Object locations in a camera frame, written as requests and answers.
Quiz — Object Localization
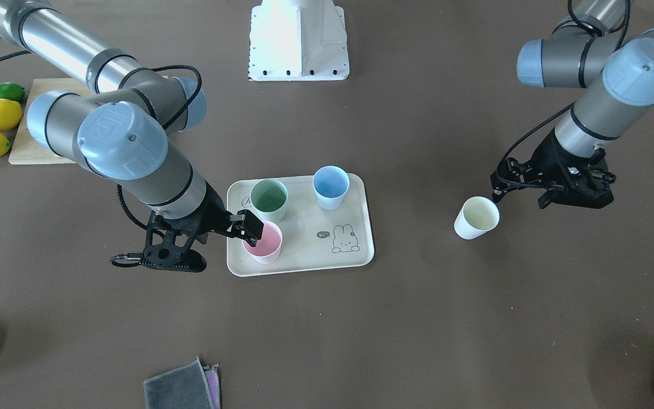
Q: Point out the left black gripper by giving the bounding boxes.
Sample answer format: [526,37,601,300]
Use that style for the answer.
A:
[490,130,597,210]

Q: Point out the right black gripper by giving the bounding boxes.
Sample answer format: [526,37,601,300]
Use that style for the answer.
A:
[182,183,264,248]

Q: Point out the pink plastic cup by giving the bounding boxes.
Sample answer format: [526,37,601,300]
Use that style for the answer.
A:
[242,220,283,264]

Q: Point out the green plastic cup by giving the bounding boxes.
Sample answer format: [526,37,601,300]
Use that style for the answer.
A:
[249,179,288,223]

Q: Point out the cream plastic cup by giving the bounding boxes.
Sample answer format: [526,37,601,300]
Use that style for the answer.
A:
[454,196,500,239]

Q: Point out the blue plastic cup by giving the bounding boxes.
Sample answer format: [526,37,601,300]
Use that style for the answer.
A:
[312,165,350,210]

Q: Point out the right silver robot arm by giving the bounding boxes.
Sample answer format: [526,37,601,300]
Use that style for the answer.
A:
[0,1,264,246]

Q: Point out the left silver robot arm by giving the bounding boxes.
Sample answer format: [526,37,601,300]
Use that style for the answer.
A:
[490,1,654,209]

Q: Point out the cream rabbit tray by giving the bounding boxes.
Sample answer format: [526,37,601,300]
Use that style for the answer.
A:
[227,173,375,277]

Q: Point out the grey folded cloth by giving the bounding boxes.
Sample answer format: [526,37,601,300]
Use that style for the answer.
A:
[143,358,221,408]

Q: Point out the wooden cutting board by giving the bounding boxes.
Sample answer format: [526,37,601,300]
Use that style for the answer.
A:
[9,78,90,165]

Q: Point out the green lime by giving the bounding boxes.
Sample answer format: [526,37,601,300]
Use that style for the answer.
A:
[0,82,26,103]

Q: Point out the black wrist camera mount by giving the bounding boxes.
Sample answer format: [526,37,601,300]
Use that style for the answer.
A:
[553,147,616,209]

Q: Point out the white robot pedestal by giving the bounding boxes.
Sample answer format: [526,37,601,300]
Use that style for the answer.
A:
[248,1,350,81]

